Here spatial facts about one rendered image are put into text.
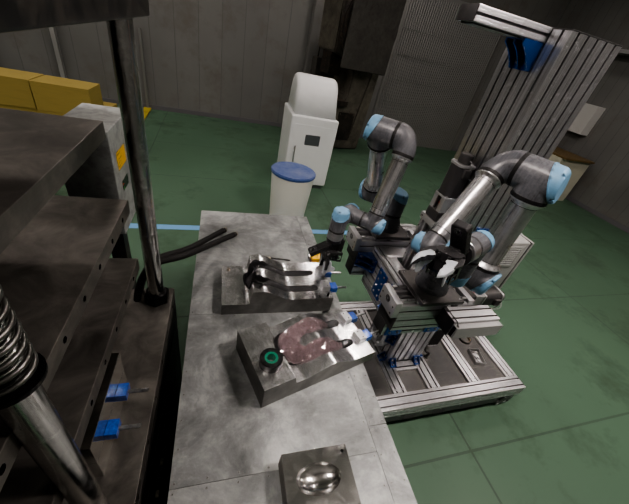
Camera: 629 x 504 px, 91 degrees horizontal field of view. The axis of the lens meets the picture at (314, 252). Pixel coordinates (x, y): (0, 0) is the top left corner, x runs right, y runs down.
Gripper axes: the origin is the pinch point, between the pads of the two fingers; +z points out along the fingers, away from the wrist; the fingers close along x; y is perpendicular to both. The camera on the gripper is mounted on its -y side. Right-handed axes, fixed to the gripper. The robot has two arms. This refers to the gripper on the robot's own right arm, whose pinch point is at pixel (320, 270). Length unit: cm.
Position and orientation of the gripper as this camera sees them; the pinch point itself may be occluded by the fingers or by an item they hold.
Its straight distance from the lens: 155.8
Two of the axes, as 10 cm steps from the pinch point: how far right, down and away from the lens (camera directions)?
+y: 9.6, 0.3, 2.9
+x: -2.2, -6.1, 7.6
